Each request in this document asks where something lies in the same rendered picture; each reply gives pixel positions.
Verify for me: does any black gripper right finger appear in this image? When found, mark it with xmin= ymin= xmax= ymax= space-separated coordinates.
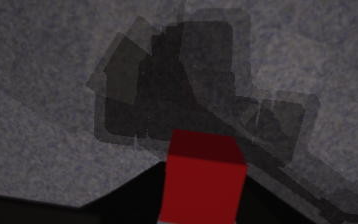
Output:
xmin=235 ymin=174 xmax=317 ymax=224

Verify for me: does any red cube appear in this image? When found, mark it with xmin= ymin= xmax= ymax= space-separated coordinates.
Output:
xmin=159 ymin=128 xmax=248 ymax=224

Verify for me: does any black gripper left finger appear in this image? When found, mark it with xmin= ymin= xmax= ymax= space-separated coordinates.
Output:
xmin=0 ymin=161 xmax=166 ymax=224

